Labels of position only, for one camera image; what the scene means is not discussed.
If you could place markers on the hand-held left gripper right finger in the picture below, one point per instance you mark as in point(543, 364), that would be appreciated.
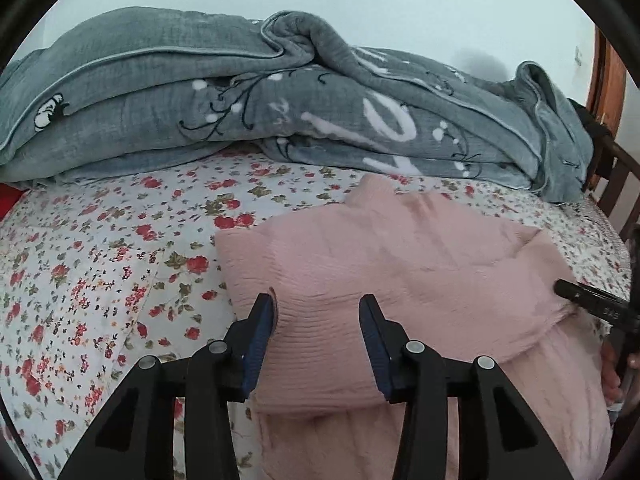
point(375, 345)

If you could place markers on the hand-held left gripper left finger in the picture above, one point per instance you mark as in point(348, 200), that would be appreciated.
point(257, 345)

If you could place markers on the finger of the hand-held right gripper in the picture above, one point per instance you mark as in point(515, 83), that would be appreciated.
point(585, 299)

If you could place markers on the pink knitted sweater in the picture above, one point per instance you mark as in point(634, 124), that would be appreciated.
point(400, 250)

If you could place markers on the person's right hand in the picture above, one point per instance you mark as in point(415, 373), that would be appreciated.
point(610, 375)

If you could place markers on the dark wooden bed headboard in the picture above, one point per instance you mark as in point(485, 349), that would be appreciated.
point(612, 180)

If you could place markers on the floral bed sheet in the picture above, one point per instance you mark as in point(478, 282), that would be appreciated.
point(100, 260)

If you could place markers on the black cloth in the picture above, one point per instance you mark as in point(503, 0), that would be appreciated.
point(590, 117)

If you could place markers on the orange wooden panel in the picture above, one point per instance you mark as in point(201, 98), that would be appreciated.
point(602, 85)

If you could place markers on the grey printed blanket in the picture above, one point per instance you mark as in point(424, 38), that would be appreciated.
point(150, 85)

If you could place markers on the red cloth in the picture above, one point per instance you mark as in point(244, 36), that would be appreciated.
point(7, 200)

